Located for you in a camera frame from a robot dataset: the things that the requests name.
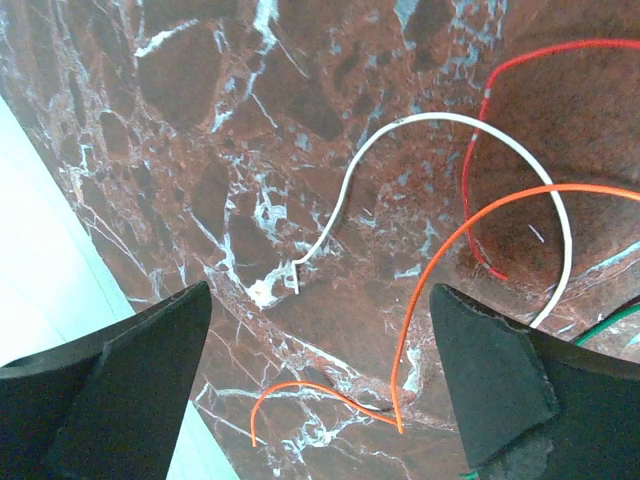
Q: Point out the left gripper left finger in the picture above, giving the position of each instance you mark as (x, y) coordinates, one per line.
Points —
(108, 405)

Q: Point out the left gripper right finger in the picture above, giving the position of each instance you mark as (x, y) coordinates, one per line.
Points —
(529, 405)

